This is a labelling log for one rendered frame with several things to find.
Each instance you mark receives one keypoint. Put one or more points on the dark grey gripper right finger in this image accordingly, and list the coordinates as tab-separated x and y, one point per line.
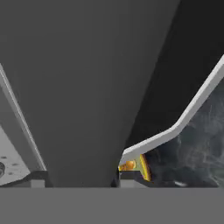
127	183

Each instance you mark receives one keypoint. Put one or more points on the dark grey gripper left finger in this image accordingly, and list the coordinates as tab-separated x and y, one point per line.
38	178

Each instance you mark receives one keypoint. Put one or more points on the orange glossy food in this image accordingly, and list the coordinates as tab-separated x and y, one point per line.
128	165

